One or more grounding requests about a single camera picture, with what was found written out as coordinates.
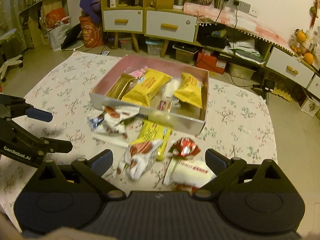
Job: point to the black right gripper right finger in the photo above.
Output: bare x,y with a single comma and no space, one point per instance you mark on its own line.
226,171

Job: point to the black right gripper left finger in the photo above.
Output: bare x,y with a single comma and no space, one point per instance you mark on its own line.
92,171

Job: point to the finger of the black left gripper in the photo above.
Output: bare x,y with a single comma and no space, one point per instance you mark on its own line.
55,144
13,107

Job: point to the white red-print snack pack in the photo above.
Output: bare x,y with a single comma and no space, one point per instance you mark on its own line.
194,173

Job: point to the red foil candy wrapper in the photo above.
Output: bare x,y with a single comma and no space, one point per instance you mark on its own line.
185,148

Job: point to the blue silver candy wrapper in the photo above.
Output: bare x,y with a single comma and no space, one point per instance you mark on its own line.
95,121

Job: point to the white walnut snack bag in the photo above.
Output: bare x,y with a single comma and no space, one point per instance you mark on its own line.
113,124
138,158

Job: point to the yellow green snack packet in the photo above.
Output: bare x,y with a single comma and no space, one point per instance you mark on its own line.
152,131

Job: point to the gold foil snack bar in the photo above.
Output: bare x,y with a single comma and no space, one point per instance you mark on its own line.
120,87

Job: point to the clear biscuit pack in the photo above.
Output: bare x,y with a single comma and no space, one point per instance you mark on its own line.
164,105

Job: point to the pink floral candy packet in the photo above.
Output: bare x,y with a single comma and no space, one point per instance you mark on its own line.
137,74

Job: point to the large yellow snack bag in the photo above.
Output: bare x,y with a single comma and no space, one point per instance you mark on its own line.
146,88

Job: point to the floral tablecloth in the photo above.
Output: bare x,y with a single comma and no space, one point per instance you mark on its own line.
238,123

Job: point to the pink silver cardboard box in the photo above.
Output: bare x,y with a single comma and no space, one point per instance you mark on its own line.
171,94

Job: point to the red cardboard box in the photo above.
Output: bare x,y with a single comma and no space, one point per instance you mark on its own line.
210,63

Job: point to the white drawer cabinet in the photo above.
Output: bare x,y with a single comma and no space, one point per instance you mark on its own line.
217,24

